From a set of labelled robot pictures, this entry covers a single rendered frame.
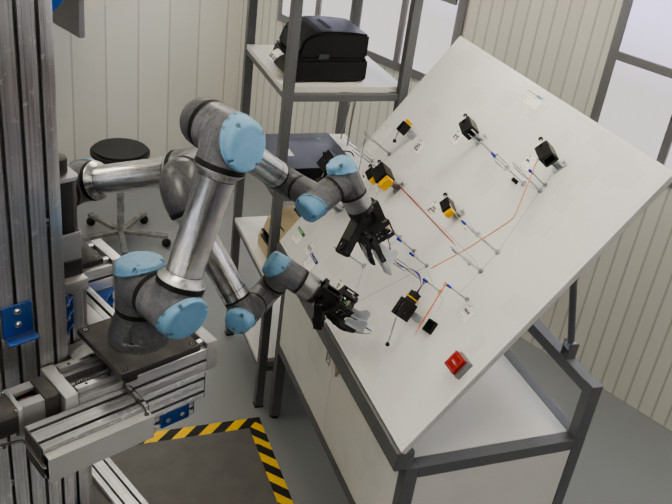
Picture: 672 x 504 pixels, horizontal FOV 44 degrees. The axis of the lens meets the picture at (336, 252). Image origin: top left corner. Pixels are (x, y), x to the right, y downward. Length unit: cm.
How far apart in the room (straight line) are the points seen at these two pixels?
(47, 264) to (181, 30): 361
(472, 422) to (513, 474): 19
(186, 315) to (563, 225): 105
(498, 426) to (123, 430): 115
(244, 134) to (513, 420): 132
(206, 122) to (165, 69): 371
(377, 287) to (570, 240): 69
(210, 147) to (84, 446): 73
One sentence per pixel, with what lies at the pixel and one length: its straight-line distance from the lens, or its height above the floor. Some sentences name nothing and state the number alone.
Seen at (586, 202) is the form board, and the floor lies 153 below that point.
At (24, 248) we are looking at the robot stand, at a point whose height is 142.
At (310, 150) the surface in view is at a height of 112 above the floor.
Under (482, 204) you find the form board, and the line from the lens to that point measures 255.
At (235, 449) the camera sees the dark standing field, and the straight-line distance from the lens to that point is 353.
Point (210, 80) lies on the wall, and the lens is 575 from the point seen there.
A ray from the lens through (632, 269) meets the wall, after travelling 404.
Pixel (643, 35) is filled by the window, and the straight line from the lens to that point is 381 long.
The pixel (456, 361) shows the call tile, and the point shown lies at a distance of 227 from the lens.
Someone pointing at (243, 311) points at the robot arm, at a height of 120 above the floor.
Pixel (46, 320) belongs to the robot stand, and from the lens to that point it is 215.
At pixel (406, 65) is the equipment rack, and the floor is 156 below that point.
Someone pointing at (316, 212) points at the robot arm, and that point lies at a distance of 210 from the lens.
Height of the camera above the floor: 242
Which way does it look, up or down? 29 degrees down
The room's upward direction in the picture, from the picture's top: 8 degrees clockwise
